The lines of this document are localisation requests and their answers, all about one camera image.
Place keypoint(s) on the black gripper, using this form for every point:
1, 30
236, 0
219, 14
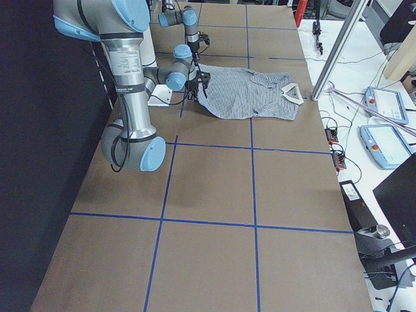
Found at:
194, 49
194, 86

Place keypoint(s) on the navy white striped polo shirt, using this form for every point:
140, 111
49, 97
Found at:
241, 93

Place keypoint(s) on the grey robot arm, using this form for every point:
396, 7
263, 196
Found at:
123, 29
171, 15

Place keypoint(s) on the black clamp stand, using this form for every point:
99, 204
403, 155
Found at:
316, 30

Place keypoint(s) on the orange black connector block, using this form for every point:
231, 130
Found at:
331, 135

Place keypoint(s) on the near blue teach pendant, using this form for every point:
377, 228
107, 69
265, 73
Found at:
386, 145

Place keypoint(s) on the blue teach pendant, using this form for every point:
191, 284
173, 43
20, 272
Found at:
388, 103
386, 145

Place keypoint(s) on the far blue teach pendant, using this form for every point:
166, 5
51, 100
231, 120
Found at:
388, 103

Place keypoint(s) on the black box with label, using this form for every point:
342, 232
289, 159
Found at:
359, 215

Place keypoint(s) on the black monitor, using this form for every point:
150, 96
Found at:
396, 197

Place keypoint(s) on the aluminium frame post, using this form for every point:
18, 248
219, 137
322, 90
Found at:
337, 49

